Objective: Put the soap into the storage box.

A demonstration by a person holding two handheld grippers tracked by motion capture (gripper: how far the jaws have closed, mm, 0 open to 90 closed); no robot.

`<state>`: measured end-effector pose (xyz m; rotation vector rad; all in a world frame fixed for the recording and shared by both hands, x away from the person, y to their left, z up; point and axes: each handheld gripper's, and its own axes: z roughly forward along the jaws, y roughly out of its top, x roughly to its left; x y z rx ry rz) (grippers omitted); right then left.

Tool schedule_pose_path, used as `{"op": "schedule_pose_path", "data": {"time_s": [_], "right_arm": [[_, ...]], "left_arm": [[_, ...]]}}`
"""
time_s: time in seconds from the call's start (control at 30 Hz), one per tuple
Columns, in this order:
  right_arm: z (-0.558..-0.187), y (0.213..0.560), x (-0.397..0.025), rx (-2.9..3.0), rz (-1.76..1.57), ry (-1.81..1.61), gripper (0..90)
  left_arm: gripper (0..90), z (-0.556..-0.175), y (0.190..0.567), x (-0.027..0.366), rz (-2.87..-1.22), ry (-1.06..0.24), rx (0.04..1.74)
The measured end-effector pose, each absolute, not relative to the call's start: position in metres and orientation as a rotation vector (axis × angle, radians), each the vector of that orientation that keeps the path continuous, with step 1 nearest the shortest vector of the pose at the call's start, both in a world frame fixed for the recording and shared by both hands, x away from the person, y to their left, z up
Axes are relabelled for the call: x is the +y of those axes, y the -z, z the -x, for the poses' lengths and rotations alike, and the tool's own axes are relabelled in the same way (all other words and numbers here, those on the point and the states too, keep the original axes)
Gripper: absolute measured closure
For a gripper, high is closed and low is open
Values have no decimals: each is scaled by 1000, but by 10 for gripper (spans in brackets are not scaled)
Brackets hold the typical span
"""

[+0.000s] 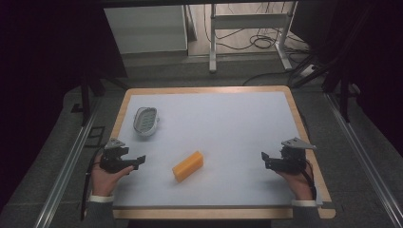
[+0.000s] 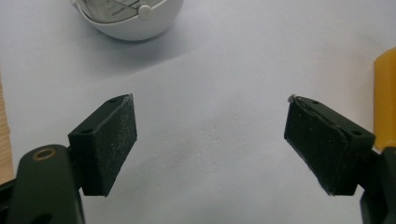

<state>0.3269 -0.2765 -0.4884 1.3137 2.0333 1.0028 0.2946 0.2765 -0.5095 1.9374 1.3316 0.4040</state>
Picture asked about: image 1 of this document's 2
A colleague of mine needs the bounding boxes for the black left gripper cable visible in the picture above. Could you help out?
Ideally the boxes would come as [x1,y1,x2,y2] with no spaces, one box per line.
[80,151,103,222]

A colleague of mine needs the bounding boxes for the white oval soap dish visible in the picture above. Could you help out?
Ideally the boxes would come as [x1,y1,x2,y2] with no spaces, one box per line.
[132,106,161,138]

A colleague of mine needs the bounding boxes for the aluminium rail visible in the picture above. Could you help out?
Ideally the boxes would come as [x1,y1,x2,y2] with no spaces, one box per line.
[323,91,403,228]
[32,96,104,228]

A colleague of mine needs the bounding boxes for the person's left hand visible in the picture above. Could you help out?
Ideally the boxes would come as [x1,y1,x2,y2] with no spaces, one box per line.
[90,154,135,198]

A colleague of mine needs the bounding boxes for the black floor cables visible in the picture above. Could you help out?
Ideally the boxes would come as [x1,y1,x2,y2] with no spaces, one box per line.
[202,1,315,87]

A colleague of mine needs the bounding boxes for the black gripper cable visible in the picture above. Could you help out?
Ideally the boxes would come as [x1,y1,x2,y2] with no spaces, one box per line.
[80,151,103,222]
[299,160,318,201]

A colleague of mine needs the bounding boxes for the person's right hand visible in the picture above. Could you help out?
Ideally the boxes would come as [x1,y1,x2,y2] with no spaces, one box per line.
[275,169,315,201]

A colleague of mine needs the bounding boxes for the white cabinet panel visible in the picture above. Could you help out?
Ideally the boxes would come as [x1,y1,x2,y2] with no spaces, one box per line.
[103,4,189,55]

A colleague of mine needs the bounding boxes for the white metal desk frame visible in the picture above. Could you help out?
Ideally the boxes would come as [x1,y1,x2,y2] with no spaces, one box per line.
[208,0,299,74]

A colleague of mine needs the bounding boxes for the black metal stand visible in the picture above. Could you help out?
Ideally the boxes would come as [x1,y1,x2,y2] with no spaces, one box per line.
[70,74,130,127]

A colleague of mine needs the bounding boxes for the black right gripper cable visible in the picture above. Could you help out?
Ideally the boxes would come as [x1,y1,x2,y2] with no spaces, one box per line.
[299,160,318,201]

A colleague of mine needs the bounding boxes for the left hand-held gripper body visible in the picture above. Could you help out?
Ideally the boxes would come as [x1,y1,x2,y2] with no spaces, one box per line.
[100,137,138,174]

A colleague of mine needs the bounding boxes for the white table mat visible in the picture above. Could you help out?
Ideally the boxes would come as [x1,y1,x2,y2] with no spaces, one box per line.
[112,91,324,209]

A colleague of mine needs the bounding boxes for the white power strip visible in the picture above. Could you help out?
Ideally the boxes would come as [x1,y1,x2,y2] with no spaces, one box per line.
[298,64,318,79]

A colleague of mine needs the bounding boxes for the orange soap bar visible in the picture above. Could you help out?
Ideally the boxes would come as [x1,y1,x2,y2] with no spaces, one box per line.
[171,150,204,183]

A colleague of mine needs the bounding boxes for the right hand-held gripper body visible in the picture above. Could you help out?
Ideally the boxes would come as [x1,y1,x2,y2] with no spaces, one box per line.
[271,137,317,176]

